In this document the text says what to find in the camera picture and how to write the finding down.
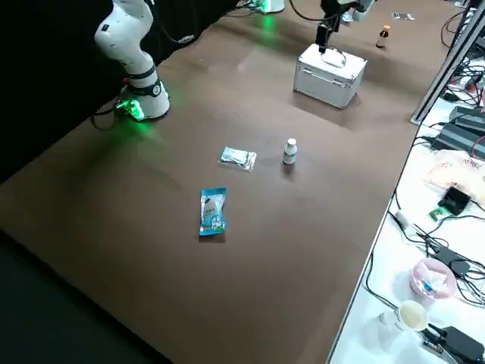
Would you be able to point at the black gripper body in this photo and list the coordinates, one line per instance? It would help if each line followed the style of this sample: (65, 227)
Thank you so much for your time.
(333, 8)

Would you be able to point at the silver aluminium medicine case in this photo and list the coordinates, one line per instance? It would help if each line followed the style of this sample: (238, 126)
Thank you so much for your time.
(326, 84)

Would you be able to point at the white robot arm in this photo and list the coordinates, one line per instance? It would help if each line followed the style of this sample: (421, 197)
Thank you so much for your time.
(125, 49)

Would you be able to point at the blue white capsule packet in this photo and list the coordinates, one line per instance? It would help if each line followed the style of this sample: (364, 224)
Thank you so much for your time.
(345, 17)

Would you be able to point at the brown bottle orange cap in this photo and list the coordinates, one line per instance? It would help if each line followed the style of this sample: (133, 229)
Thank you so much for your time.
(382, 38)

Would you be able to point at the clear cotton swab packet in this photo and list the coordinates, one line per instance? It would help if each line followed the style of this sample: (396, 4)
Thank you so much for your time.
(402, 15)

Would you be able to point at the small white plastic bottle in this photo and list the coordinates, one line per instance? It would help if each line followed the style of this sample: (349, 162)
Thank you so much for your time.
(289, 153)

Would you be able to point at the silver foil packet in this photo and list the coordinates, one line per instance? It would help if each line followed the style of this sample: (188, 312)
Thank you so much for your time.
(236, 157)

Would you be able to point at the black power adapter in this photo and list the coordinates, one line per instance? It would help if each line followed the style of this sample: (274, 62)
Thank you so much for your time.
(454, 138)
(468, 113)

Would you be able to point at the crumpled clear plastic bag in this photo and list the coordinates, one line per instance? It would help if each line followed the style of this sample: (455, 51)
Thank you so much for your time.
(451, 170)

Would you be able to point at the blue printed packet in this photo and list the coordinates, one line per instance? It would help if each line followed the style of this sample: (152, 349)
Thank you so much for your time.
(212, 212)

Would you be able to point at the green circuit board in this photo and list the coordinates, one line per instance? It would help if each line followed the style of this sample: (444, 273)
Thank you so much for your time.
(437, 213)

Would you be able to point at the small black device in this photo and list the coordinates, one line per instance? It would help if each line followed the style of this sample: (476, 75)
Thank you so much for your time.
(456, 201)

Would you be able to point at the black power brick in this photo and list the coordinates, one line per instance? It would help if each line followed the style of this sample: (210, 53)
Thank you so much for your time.
(452, 261)

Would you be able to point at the pink bowl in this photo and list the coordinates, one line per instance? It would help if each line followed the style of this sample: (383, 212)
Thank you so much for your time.
(417, 282)

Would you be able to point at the white paper cup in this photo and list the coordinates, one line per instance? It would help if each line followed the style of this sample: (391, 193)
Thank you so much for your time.
(411, 314)

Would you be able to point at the clear plastic cup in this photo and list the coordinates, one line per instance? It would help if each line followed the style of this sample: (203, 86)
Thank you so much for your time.
(386, 322)

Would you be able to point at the black charger block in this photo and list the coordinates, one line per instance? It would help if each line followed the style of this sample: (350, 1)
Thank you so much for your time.
(462, 343)

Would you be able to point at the aluminium frame post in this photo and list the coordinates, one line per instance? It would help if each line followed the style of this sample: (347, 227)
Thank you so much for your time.
(443, 72)

